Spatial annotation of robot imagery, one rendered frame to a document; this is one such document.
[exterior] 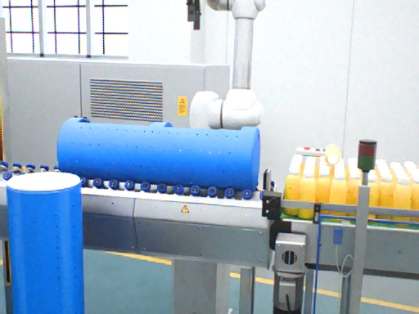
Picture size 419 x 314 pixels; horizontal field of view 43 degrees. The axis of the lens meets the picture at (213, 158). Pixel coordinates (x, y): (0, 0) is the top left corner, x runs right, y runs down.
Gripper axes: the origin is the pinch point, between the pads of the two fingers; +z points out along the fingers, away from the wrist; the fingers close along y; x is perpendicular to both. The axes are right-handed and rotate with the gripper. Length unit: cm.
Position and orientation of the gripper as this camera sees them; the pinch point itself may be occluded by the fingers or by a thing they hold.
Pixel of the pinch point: (194, 23)
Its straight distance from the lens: 240.2
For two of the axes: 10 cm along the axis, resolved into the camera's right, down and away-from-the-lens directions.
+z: -0.1, 10.0, -0.2
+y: 1.5, 0.2, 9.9
